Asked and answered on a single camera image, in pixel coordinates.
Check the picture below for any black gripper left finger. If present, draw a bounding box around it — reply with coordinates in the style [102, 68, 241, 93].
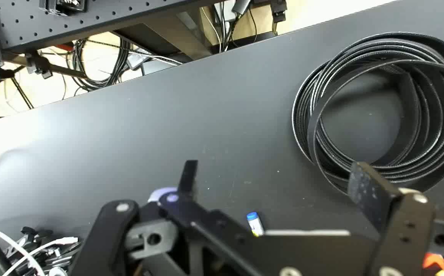
[157, 157, 218, 242]

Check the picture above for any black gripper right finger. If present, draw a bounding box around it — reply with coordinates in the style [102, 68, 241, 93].
[345, 160, 436, 276]

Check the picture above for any black perforated board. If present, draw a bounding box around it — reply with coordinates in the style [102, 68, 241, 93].
[0, 0, 218, 61]

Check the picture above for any coiled black flat strap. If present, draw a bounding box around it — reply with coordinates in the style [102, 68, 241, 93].
[289, 31, 444, 196]

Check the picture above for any black hanging cable bundle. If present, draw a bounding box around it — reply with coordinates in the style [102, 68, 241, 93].
[70, 35, 134, 93]

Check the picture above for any white cable bundle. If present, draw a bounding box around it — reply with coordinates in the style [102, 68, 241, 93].
[0, 215, 82, 276]

